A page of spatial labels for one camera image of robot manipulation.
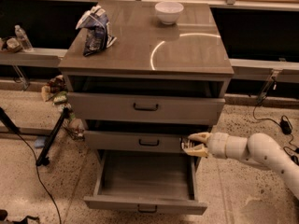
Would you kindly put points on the black power adapter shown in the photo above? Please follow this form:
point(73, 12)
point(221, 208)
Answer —
point(285, 125)

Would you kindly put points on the grey drawer cabinet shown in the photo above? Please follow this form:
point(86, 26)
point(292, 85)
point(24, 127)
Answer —
point(186, 59)

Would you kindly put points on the grey middle drawer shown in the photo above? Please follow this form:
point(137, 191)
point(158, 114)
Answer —
point(144, 142)

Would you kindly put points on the dark chocolate rxbar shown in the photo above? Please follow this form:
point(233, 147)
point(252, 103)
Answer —
point(186, 143)

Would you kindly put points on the black tripod leg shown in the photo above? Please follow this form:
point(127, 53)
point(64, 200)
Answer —
point(43, 159)

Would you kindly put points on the small basket on shelf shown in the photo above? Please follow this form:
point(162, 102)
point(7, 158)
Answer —
point(9, 44)

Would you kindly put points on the blue white chip bag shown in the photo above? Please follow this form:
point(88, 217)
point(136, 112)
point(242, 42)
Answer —
point(99, 36)

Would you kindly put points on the white bowl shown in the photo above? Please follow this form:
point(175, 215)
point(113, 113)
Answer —
point(168, 12)

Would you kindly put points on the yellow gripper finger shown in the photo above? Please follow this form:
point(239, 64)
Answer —
point(197, 151)
point(199, 137)

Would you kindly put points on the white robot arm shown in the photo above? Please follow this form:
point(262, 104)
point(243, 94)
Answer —
point(259, 151)

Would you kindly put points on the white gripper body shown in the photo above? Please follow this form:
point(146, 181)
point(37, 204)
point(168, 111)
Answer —
point(218, 145)

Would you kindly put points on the grey drawer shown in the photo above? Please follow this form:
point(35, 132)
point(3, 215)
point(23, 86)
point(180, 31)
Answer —
point(146, 182)
point(144, 142)
point(144, 108)

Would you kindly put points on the clear water bottle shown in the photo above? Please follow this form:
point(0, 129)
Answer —
point(23, 39)

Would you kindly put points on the grey top drawer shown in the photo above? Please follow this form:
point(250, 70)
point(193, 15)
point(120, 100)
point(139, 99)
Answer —
point(144, 108)

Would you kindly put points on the grey bottom drawer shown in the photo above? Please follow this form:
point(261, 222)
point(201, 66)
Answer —
point(146, 182)

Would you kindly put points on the snack pile on floor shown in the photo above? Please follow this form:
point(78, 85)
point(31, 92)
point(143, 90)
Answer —
point(55, 91)

